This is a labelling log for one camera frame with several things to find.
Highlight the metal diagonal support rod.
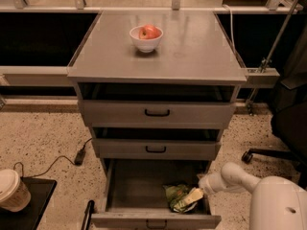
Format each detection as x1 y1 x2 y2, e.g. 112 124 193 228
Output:
246 0 299 116

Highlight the black power adapter with cable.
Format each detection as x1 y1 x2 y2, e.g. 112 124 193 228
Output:
12 137 94 178

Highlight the black handle bar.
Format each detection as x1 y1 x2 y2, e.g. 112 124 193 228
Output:
81 200 95 230

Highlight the small black side table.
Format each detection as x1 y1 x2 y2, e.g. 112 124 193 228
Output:
0 177 57 230

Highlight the white ceramic bowl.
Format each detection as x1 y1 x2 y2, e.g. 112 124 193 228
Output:
130 26 163 53

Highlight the black office chair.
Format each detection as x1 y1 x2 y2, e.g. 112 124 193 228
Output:
242 28 307 189

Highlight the bottom grey drawer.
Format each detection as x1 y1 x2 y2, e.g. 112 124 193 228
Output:
91 159 221 230

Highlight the top grey drawer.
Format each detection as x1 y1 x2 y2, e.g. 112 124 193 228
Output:
78 82 235 129

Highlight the paper coffee cup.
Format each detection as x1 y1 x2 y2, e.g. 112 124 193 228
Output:
0 169 31 212

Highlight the grey drawer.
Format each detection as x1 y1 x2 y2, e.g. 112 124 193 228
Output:
91 159 221 230
78 82 235 129
92 127 221 160

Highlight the middle grey drawer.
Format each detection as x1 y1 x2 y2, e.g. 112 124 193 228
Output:
92 127 221 160

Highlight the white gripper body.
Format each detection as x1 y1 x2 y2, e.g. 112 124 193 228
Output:
199 172 227 196

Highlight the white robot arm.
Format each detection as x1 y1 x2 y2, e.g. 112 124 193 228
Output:
177 162 307 230

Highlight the grey drawer cabinet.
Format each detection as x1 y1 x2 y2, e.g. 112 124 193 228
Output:
66 9 248 165

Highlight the white cable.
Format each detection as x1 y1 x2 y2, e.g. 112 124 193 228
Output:
222 4 238 56

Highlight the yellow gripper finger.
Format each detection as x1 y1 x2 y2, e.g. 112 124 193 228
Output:
182 188 203 206

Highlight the red apple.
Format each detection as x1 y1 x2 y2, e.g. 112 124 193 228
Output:
138 24 160 39

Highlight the green jalapeno chip bag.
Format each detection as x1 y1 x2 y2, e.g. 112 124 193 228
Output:
163 184 198 213

